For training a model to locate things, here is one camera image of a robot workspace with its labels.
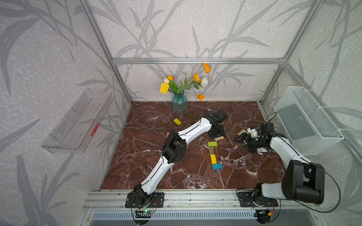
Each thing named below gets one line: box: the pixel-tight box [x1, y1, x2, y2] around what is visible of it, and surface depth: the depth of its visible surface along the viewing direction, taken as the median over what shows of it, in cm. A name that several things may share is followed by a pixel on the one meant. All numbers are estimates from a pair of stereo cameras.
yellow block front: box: [210, 154, 218, 165], surface depth 90 cm
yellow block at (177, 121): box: [173, 117, 182, 126], surface depth 110 cm
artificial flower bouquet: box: [160, 63, 212, 101], surface depth 98 cm
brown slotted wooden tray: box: [222, 121, 235, 147], surface depth 101 cm
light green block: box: [207, 141, 218, 147], surface depth 96 cm
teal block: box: [211, 163, 223, 170], surface depth 86 cm
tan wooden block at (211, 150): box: [208, 145, 215, 155], surface depth 93 cm
